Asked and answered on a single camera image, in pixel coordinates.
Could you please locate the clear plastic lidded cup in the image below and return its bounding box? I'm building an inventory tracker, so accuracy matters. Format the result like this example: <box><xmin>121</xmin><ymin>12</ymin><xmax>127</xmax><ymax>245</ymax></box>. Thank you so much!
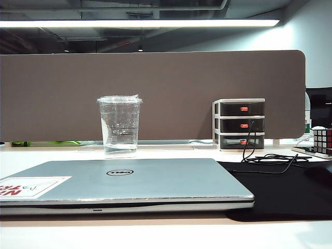
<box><xmin>96</xmin><ymin>94</ymin><xmax>144</xmax><ymax>159</ymax></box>

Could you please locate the silver Dell laptop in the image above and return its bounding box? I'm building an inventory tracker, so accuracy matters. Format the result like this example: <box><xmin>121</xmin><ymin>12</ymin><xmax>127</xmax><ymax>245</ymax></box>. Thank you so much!
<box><xmin>0</xmin><ymin>158</ymin><xmax>255</xmax><ymax>216</ymax></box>

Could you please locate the brown fabric desk divider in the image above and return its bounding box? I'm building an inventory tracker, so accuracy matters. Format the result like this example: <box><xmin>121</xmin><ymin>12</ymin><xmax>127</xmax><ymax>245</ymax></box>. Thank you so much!
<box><xmin>0</xmin><ymin>49</ymin><xmax>307</xmax><ymax>143</ymax></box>

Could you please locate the bright green object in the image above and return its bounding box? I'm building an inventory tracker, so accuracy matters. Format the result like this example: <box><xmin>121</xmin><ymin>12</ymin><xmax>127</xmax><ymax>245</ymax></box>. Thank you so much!
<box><xmin>53</xmin><ymin>140</ymin><xmax>81</xmax><ymax>146</ymax></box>

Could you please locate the long linear ceiling light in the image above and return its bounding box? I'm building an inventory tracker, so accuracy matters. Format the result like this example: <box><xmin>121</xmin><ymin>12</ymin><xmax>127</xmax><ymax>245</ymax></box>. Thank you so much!
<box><xmin>0</xmin><ymin>19</ymin><xmax>281</xmax><ymax>28</ymax></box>

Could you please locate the black mouse pad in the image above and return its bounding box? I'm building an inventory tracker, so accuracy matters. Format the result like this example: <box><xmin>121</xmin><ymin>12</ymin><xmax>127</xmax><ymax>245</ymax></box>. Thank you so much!
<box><xmin>216</xmin><ymin>159</ymin><xmax>332</xmax><ymax>223</ymax></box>

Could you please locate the white red-lettered sticker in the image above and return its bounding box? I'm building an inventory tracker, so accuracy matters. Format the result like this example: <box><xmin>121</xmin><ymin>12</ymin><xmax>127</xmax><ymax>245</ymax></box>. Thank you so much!
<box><xmin>0</xmin><ymin>175</ymin><xmax>73</xmax><ymax>200</ymax></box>

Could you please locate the clear bottle with green label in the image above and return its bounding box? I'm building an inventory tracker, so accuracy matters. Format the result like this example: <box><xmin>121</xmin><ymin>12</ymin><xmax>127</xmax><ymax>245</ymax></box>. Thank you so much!
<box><xmin>303</xmin><ymin>90</ymin><xmax>312</xmax><ymax>135</ymax></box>

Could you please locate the black monitor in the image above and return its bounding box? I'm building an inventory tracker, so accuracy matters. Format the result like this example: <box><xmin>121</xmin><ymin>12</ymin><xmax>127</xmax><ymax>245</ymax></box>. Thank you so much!
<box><xmin>306</xmin><ymin>87</ymin><xmax>332</xmax><ymax>129</ymax></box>

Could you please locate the black Rubik's cube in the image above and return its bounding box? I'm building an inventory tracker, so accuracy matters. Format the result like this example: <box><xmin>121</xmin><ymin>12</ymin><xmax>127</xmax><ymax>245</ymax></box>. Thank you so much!
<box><xmin>313</xmin><ymin>128</ymin><xmax>332</xmax><ymax>156</ymax></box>

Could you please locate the black computer mouse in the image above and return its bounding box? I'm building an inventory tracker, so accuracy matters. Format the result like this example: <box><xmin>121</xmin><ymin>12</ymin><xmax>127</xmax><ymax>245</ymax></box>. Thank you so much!
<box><xmin>303</xmin><ymin>165</ymin><xmax>332</xmax><ymax>187</ymax></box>

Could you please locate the white drawer organizer frame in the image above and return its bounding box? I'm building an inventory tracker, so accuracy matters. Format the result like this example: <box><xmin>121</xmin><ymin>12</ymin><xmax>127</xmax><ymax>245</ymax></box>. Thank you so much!
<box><xmin>212</xmin><ymin>98</ymin><xmax>266</xmax><ymax>152</ymax></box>

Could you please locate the dark drawer with red handle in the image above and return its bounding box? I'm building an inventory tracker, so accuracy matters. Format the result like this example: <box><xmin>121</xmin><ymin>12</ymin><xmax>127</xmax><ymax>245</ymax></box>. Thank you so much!
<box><xmin>219</xmin><ymin>102</ymin><xmax>265</xmax><ymax>116</ymax></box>
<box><xmin>219</xmin><ymin>118</ymin><xmax>265</xmax><ymax>133</ymax></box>
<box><xmin>219</xmin><ymin>135</ymin><xmax>265</xmax><ymax>149</ymax></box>

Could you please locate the thin black cable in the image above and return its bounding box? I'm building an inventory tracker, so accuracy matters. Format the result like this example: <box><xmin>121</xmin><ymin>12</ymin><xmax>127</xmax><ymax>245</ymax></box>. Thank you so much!
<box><xmin>233</xmin><ymin>119</ymin><xmax>313</xmax><ymax>175</ymax></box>

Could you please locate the white cable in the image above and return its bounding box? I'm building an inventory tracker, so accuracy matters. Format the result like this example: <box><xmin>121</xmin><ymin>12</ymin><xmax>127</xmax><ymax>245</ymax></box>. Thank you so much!
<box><xmin>294</xmin><ymin>133</ymin><xmax>314</xmax><ymax>143</ymax></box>

